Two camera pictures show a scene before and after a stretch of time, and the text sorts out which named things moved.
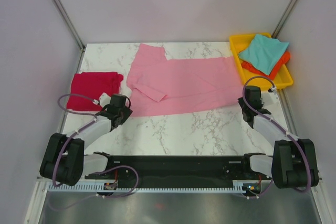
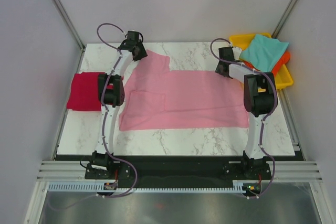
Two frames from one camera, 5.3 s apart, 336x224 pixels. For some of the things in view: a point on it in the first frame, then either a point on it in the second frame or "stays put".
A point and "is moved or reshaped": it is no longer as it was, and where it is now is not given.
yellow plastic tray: (281, 79) stays put
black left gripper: (127, 112) → (144, 52)
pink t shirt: (156, 84) is moved or reshaped
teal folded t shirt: (263, 53) stays put
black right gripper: (240, 100) → (218, 71)
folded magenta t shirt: (86, 88) stays put
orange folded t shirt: (284, 60) stays put
